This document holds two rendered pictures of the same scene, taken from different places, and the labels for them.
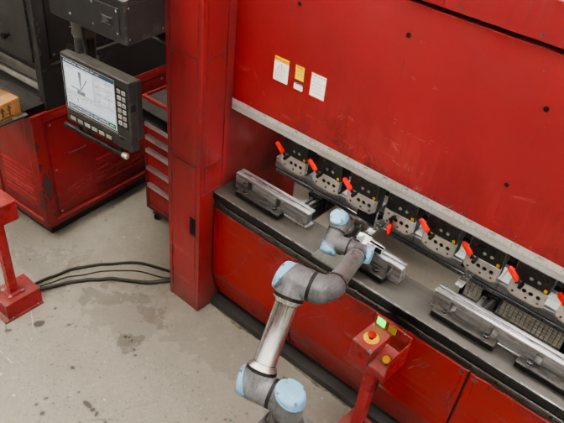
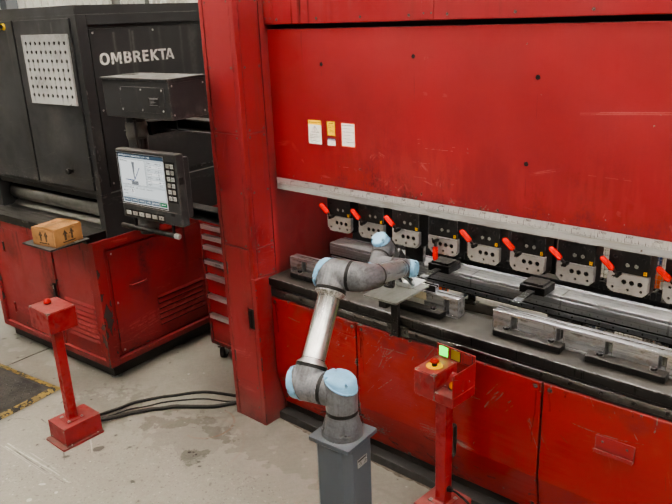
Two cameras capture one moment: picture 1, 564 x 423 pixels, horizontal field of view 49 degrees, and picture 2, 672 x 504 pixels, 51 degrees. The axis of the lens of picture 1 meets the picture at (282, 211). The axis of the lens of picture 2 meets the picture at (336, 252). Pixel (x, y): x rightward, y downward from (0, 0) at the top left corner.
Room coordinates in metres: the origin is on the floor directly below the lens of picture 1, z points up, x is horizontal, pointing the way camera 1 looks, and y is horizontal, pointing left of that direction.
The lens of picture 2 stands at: (-0.81, -0.32, 2.21)
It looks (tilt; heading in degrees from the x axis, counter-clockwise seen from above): 19 degrees down; 5
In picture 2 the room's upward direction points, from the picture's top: 2 degrees counter-clockwise
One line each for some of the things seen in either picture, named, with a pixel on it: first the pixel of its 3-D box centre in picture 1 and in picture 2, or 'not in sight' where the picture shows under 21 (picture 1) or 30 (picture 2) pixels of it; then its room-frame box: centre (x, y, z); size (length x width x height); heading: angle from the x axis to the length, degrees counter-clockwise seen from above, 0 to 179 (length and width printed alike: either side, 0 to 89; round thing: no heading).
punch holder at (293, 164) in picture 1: (299, 154); (344, 214); (2.55, -0.05, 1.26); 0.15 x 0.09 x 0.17; 54
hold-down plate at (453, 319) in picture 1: (463, 326); (527, 339); (1.90, -0.85, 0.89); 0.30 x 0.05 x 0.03; 54
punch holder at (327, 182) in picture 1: (331, 172); (376, 220); (2.43, -0.21, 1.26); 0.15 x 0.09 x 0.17; 54
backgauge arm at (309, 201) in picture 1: (329, 194); not in sight; (2.88, -0.25, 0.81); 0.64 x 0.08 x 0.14; 144
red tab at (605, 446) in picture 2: not in sight; (613, 449); (1.57, -1.13, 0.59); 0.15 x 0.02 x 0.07; 54
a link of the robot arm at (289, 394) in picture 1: (287, 399); (339, 390); (1.38, -0.11, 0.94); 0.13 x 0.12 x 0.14; 68
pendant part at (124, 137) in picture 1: (105, 98); (157, 184); (2.57, 0.89, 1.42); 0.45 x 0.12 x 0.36; 59
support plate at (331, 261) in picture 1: (343, 251); (396, 290); (2.18, -0.31, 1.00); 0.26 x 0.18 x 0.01; 144
